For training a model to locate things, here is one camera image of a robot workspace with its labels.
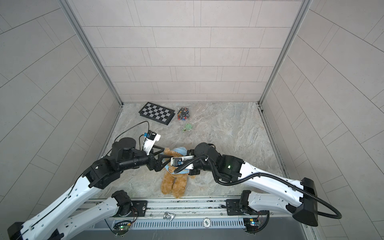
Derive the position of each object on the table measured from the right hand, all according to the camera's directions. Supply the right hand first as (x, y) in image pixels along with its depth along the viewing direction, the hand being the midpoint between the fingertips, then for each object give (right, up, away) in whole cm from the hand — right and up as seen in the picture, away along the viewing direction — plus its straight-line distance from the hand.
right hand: (179, 160), depth 65 cm
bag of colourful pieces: (-3, +21, +42) cm, 47 cm away
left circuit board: (-25, -28, 0) cm, 38 cm away
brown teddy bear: (-4, -15, +9) cm, 18 cm away
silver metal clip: (-6, -27, +3) cm, 28 cm away
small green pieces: (+1, +12, +37) cm, 39 cm away
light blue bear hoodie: (+1, +3, +3) cm, 5 cm away
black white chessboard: (-22, +21, +40) cm, 51 cm away
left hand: (-4, +3, -2) cm, 5 cm away
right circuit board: (+33, -30, +3) cm, 45 cm away
